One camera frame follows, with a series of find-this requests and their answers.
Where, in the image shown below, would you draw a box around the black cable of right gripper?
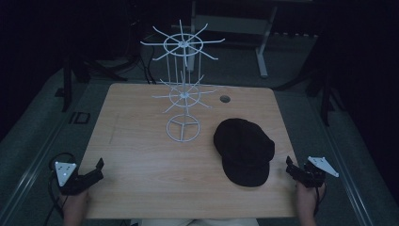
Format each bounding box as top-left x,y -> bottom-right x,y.
313,184 -> 327,218

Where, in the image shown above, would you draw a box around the white metal desk frame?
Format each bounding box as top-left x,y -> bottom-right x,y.
187,0 -> 279,79

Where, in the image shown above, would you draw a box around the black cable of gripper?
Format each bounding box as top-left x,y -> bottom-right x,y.
43,152 -> 77,226
313,184 -> 327,218

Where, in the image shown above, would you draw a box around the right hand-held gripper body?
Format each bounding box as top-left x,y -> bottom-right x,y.
298,155 -> 340,189

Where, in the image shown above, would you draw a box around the person's right hand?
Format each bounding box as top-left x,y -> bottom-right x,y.
295,182 -> 327,217

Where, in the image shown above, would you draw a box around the black floor cables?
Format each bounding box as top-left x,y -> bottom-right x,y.
124,18 -> 157,86

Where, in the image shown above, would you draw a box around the person's left hand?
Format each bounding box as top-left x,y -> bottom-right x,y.
63,190 -> 90,218

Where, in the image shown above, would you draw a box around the white wire display rack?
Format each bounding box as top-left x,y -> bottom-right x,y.
139,19 -> 227,143

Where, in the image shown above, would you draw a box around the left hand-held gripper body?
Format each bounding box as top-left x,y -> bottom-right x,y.
55,161 -> 92,196

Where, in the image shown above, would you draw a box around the black metal stand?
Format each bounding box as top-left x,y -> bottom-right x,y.
54,51 -> 129,113
272,60 -> 346,127

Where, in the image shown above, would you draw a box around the black rectangular frame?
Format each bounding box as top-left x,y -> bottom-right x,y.
68,110 -> 92,125

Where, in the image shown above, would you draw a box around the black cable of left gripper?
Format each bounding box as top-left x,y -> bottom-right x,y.
43,152 -> 77,226

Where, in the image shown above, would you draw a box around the black cap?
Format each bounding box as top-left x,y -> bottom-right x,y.
213,118 -> 277,188

